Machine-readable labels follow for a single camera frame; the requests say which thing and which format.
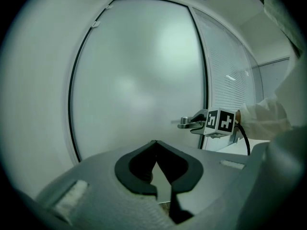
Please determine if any white desk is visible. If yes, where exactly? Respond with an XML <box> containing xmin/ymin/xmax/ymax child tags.
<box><xmin>215</xmin><ymin>139</ymin><xmax>272</xmax><ymax>156</ymax></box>

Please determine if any person's white top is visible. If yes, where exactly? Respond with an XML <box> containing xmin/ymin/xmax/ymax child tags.
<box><xmin>250</xmin><ymin>0</ymin><xmax>307</xmax><ymax>230</ymax></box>

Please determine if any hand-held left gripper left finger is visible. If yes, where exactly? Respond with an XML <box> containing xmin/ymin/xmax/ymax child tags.
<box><xmin>35</xmin><ymin>140</ymin><xmax>176</xmax><ymax>230</ymax></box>

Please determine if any frosted glass door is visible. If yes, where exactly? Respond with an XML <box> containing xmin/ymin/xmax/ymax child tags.
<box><xmin>68</xmin><ymin>0</ymin><xmax>208</xmax><ymax>164</ymax></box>

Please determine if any glass partition with blinds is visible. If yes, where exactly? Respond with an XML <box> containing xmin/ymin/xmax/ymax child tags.
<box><xmin>191</xmin><ymin>7</ymin><xmax>264</xmax><ymax>151</ymax></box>

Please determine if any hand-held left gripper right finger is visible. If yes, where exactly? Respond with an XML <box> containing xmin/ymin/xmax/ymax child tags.
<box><xmin>156</xmin><ymin>140</ymin><xmax>250</xmax><ymax>230</ymax></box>

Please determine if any black cable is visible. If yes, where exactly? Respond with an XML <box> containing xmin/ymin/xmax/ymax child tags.
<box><xmin>234</xmin><ymin>121</ymin><xmax>251</xmax><ymax>156</ymax></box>

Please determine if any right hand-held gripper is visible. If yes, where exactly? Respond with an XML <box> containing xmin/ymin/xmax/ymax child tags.
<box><xmin>190</xmin><ymin>107</ymin><xmax>237</xmax><ymax>138</ymax></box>

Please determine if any person's right forearm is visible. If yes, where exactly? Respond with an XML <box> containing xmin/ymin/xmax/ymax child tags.
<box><xmin>236</xmin><ymin>97</ymin><xmax>294</xmax><ymax>141</ymax></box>

